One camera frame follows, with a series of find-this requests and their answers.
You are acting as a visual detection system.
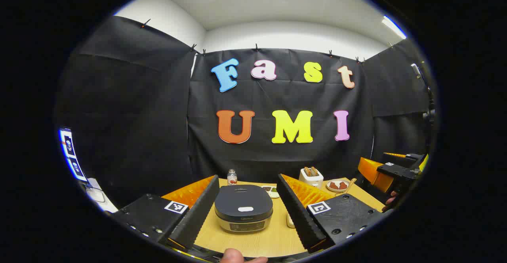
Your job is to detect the wooden spoon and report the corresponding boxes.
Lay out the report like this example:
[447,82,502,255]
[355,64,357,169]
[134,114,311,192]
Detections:
[336,178,357,196]

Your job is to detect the black rice cooker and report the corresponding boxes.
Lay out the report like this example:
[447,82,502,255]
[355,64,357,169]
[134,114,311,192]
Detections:
[214,185,274,233]

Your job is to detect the ceiling light panel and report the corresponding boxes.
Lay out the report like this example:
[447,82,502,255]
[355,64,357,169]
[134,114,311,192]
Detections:
[381,15,407,40]

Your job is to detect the white toaster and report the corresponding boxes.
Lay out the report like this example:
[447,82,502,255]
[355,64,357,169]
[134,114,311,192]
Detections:
[299,167,324,189]

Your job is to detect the white round plate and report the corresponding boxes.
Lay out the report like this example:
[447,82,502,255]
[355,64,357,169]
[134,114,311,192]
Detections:
[326,179,351,192]

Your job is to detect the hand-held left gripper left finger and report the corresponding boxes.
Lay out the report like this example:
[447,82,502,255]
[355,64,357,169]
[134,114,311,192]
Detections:
[112,175,220,251]

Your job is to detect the white box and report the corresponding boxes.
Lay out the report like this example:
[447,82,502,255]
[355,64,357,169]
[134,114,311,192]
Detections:
[85,178,118,213]

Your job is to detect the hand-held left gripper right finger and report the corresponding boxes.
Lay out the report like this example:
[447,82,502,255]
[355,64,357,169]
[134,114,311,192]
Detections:
[276,173,385,254]

